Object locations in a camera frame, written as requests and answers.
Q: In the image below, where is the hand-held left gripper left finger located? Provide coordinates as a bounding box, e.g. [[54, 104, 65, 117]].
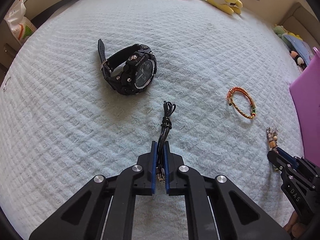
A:
[[29, 141, 157, 240]]

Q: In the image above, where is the black cord necklace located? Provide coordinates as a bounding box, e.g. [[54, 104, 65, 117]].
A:
[[156, 100, 177, 183]]

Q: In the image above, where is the green plush toy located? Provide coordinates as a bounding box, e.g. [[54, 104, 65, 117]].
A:
[[272, 24, 298, 37]]

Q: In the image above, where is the grey padded headboard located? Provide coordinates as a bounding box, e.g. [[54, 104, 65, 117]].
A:
[[278, 2, 320, 52]]

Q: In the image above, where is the pink plastic tub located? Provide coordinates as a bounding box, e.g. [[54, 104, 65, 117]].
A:
[[289, 46, 320, 155]]

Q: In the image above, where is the blue printed pillow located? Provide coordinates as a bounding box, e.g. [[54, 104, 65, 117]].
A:
[[282, 34, 314, 57]]

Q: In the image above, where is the yellow plush toy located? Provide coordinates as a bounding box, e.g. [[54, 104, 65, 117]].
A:
[[195, 0, 243, 15]]

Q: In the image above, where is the orange braided bracelet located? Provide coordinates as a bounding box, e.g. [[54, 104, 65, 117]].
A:
[[226, 87, 257, 119]]

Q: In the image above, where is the black wrist watch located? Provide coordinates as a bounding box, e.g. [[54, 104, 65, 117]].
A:
[[97, 38, 158, 96]]

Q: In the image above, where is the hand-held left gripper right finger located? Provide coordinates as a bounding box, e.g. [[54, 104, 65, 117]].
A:
[[164, 141, 292, 240]]

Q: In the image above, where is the person's right hand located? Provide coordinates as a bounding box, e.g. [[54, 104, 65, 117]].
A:
[[283, 211, 312, 238]]

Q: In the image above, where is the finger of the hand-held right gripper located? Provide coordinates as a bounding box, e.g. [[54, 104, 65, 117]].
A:
[[267, 150, 287, 172], [276, 147, 320, 178]]

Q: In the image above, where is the panda plush toy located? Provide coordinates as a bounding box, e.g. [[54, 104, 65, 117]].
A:
[[288, 50, 307, 67]]

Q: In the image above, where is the beaded charm bracelet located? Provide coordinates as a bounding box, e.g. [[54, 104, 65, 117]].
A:
[[265, 127, 281, 172]]

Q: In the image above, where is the white plastic bag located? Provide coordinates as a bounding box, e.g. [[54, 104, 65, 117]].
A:
[[4, 0, 37, 45]]

